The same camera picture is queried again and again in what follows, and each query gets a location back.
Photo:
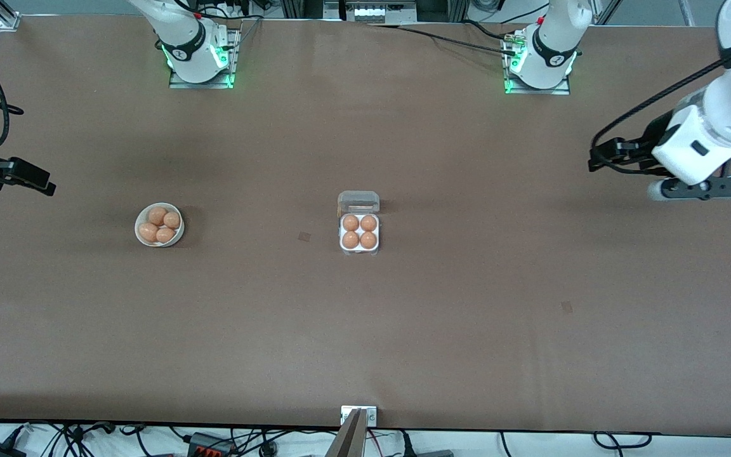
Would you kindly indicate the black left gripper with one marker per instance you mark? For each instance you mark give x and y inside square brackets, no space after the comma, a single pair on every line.
[650,138]

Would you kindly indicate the clear plastic egg box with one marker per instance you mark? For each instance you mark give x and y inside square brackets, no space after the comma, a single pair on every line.
[359,200]

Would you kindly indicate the brown egg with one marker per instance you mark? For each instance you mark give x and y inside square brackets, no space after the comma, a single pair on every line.
[148,231]
[165,235]
[368,240]
[351,223]
[350,240]
[172,219]
[368,223]
[157,216]

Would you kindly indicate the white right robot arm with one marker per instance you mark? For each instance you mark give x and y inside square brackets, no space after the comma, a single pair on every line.
[191,54]

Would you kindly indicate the grey control box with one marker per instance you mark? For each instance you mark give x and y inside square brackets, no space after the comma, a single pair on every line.
[378,11]

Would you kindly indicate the white bowl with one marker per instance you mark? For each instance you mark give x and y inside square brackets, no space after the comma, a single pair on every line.
[175,241]

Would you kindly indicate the black power adapter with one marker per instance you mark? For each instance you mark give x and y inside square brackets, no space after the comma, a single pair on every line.
[0,452]

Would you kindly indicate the black power strip red switches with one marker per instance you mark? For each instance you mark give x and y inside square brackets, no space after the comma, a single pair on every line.
[210,447]

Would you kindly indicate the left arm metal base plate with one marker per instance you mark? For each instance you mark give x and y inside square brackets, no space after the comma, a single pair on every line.
[559,91]

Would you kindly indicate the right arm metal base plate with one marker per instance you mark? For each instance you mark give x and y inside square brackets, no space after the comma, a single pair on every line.
[181,84]

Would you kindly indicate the metal post bracket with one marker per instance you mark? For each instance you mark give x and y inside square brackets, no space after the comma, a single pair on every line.
[372,416]

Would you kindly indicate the aluminium camera post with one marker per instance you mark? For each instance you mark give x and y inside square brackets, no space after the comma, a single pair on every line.
[348,441]

